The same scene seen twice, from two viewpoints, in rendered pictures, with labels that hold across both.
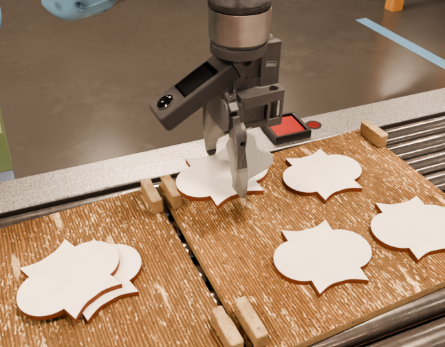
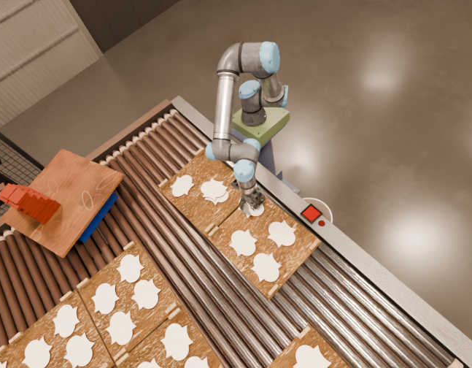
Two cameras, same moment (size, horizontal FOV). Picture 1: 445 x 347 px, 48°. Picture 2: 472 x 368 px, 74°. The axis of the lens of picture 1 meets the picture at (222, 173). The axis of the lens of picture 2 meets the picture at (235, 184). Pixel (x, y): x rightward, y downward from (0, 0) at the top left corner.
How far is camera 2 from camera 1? 1.22 m
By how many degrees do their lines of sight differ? 58
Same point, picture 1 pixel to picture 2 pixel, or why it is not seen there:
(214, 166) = not seen: hidden behind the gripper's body
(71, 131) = (408, 112)
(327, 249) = (245, 243)
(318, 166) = (284, 231)
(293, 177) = (274, 225)
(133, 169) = (265, 179)
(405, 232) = (260, 263)
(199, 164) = not seen: hidden behind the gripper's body
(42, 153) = (381, 113)
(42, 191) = not seen: hidden behind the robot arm
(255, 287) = (227, 230)
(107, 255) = (221, 193)
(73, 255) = (219, 186)
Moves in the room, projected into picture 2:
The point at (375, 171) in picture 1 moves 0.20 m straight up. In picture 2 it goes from (293, 250) to (292, 234)
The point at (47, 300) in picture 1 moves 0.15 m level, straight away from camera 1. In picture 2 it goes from (205, 189) to (224, 169)
